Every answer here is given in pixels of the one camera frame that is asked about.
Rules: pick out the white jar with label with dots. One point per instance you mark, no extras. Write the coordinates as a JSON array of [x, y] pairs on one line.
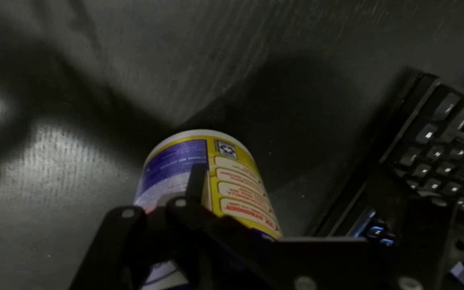
[[232, 187]]

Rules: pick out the black backlit keyboard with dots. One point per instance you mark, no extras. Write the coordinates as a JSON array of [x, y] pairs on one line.
[[406, 192]]

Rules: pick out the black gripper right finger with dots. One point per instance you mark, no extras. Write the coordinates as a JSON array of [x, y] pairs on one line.
[[212, 252]]

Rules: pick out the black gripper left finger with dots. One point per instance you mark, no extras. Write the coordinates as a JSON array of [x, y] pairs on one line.
[[112, 260]]

